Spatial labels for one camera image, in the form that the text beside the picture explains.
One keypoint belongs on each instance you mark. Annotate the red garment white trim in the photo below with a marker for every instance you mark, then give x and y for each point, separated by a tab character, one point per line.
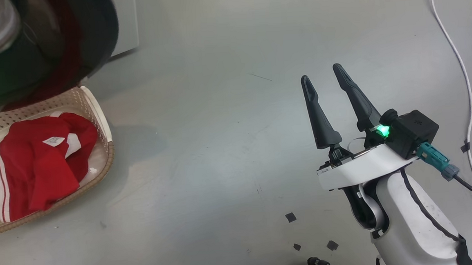
37	169

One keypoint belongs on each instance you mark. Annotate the small black floor tape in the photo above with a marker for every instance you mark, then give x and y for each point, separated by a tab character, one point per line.
297	246

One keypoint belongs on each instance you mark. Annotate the black glass washing machine door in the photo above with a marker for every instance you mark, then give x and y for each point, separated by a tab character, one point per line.
50	45

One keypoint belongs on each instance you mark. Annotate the cream perforated laundry basket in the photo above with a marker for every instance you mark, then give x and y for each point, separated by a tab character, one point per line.
22	115

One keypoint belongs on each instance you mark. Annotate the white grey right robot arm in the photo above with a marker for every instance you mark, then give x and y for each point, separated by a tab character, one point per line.
414	228

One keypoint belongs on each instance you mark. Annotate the white washing machine body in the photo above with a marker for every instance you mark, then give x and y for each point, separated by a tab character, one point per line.
124	20

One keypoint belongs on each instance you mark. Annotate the black square floor tape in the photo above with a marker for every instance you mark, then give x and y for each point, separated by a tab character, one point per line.
290	217
332	245

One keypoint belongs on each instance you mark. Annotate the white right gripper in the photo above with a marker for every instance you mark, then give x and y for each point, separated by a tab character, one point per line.
361	168

